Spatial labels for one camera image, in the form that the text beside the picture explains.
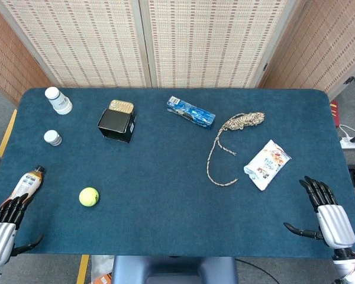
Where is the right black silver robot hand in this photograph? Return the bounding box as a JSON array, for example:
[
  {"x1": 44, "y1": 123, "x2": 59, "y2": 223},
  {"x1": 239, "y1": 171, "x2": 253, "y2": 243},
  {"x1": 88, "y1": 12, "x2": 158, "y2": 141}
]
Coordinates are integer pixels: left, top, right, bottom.
[{"x1": 283, "y1": 176, "x2": 355, "y2": 251}]

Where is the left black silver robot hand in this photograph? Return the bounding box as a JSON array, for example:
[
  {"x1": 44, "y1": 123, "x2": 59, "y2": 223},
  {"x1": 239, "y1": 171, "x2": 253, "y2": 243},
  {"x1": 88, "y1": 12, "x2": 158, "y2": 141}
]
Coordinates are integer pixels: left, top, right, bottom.
[{"x1": 0, "y1": 193, "x2": 44, "y2": 269}]

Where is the yellow tennis ball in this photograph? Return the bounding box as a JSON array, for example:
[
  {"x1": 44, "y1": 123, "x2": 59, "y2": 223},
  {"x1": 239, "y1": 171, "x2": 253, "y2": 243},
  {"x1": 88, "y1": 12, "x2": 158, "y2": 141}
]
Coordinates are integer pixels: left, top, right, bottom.
[{"x1": 79, "y1": 186, "x2": 100, "y2": 207}]

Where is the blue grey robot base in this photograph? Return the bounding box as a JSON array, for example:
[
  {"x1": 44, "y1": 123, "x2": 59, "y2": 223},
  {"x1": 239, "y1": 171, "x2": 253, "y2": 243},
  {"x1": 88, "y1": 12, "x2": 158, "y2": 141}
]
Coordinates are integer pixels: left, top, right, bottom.
[{"x1": 111, "y1": 256, "x2": 239, "y2": 284}]

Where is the black open cardboard box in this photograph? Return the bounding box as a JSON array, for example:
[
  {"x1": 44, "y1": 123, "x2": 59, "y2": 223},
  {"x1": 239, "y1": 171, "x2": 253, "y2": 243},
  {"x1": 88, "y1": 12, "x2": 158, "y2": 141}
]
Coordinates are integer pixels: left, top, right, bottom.
[{"x1": 97, "y1": 108, "x2": 137, "y2": 144}]

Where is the orange tea drink bottle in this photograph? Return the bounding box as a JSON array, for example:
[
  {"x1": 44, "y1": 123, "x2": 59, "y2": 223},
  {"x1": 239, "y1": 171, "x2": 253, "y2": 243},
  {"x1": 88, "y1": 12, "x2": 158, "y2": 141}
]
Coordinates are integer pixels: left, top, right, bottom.
[{"x1": 8, "y1": 165, "x2": 46, "y2": 202}]

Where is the white power strip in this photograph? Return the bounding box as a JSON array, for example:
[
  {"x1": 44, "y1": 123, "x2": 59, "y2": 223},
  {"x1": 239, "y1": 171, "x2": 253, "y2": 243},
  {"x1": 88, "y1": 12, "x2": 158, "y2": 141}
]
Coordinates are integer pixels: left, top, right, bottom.
[{"x1": 340, "y1": 136, "x2": 355, "y2": 150}]

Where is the white snack bag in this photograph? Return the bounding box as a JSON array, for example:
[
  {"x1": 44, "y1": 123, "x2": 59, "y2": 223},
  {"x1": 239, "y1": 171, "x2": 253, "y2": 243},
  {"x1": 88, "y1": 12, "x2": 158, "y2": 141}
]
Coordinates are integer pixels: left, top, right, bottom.
[{"x1": 243, "y1": 139, "x2": 292, "y2": 192}]

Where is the orange printed package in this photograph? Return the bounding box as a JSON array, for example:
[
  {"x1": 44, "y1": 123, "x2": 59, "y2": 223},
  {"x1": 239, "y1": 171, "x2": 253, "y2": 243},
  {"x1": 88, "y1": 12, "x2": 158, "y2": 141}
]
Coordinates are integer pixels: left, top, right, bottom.
[{"x1": 93, "y1": 273, "x2": 112, "y2": 284}]

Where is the red yellow flat package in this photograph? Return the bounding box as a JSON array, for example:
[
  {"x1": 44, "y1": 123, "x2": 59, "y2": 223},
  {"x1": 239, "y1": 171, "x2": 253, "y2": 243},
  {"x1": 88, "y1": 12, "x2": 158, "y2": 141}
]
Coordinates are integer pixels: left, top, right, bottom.
[{"x1": 330, "y1": 99, "x2": 342, "y2": 128}]

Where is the small white pill bottle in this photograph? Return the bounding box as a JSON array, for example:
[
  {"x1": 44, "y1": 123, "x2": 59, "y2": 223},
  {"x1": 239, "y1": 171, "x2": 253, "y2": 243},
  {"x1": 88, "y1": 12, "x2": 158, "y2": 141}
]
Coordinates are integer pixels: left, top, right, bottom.
[{"x1": 43, "y1": 130, "x2": 63, "y2": 147}]

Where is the large white pill bottle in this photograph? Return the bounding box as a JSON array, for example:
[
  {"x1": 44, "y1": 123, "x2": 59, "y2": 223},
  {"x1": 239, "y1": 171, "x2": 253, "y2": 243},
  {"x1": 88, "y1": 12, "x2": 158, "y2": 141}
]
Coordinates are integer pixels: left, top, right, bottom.
[{"x1": 44, "y1": 86, "x2": 73, "y2": 115}]

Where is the blue felt table cover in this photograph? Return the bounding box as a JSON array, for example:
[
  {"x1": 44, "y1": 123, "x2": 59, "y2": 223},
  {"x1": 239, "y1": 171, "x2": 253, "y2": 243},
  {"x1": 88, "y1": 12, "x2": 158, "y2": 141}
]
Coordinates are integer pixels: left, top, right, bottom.
[{"x1": 0, "y1": 88, "x2": 355, "y2": 259}]

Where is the gold sardine tin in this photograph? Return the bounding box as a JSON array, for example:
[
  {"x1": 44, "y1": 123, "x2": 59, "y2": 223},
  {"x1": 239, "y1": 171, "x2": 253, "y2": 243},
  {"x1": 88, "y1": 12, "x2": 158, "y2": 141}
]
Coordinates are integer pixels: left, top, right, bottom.
[{"x1": 108, "y1": 99, "x2": 136, "y2": 114}]

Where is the orange woven screen panel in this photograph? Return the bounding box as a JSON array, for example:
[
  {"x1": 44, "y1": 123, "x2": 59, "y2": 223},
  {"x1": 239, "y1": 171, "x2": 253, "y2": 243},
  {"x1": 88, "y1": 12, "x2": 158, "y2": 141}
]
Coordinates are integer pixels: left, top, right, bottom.
[
  {"x1": 0, "y1": 0, "x2": 53, "y2": 104},
  {"x1": 259, "y1": 0, "x2": 355, "y2": 101}
]

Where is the blue toothpaste carton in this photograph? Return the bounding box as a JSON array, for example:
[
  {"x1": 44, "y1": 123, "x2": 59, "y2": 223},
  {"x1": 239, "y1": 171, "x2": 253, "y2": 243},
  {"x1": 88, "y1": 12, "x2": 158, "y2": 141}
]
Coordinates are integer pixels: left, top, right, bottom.
[{"x1": 166, "y1": 95, "x2": 217, "y2": 130}]

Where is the pale bamboo screen panel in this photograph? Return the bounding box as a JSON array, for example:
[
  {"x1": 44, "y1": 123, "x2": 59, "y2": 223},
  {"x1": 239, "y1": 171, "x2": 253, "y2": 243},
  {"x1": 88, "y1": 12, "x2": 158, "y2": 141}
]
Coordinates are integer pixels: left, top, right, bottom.
[
  {"x1": 138, "y1": 0, "x2": 311, "y2": 89},
  {"x1": 0, "y1": 0, "x2": 152, "y2": 89}
]

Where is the black floor cable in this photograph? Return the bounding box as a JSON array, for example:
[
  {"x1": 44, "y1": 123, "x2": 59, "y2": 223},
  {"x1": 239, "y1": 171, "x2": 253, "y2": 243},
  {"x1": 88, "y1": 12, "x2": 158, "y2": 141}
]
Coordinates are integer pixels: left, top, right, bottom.
[{"x1": 235, "y1": 258, "x2": 280, "y2": 284}]

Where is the white power cable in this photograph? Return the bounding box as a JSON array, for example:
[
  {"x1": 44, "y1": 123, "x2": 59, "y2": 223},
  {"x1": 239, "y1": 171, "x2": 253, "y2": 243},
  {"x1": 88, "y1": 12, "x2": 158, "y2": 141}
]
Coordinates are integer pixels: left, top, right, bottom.
[{"x1": 338, "y1": 124, "x2": 355, "y2": 140}]

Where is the beige braided rope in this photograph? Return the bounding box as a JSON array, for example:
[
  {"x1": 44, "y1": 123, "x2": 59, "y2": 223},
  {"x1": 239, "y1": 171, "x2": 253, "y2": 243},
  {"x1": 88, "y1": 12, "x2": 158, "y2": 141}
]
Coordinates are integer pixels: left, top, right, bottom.
[{"x1": 206, "y1": 111, "x2": 266, "y2": 187}]

